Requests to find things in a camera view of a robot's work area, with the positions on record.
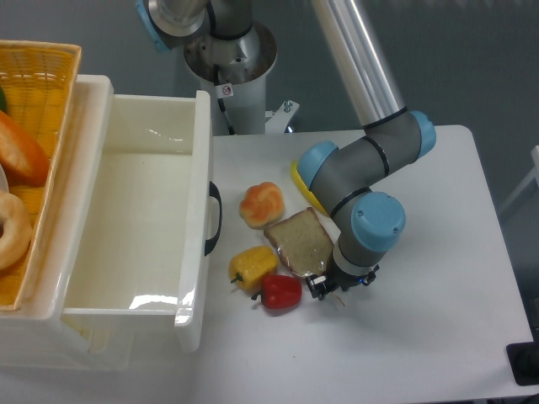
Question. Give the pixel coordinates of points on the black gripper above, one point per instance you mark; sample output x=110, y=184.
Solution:
x=321, y=285

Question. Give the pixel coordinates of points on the toast slice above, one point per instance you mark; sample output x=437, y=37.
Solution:
x=302, y=244

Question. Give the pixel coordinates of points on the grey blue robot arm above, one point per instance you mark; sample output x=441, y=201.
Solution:
x=369, y=222

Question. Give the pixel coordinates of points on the red bell pepper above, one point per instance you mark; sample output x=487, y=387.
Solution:
x=278, y=292

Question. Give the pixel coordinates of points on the yellow bell pepper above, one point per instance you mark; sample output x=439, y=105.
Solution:
x=247, y=268

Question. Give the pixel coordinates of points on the yellow banana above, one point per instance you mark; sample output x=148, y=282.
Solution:
x=301, y=186

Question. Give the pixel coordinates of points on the orange white bread roll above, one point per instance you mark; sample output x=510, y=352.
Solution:
x=262, y=204

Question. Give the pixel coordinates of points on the black device at table edge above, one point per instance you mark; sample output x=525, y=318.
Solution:
x=523, y=358

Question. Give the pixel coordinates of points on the white plastic drawer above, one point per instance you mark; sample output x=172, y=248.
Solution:
x=141, y=264

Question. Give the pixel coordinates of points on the white drawer cabinet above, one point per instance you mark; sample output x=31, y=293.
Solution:
x=38, y=334

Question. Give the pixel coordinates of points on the beige donut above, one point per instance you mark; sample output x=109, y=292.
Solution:
x=17, y=229

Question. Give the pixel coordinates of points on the orange bread loaf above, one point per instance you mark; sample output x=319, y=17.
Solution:
x=22, y=157

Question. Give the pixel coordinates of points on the yellow wicker basket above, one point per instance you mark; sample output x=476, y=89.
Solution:
x=38, y=79

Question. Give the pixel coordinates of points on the green item in basket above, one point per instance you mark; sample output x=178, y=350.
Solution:
x=3, y=101

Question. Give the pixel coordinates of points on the black drawer handle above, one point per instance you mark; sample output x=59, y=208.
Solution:
x=215, y=218

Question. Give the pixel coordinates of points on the white metal bracket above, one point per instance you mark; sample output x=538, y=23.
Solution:
x=280, y=121

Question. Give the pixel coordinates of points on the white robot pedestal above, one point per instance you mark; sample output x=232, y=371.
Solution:
x=234, y=73

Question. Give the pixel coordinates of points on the white frame at right edge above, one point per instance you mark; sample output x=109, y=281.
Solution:
x=524, y=190

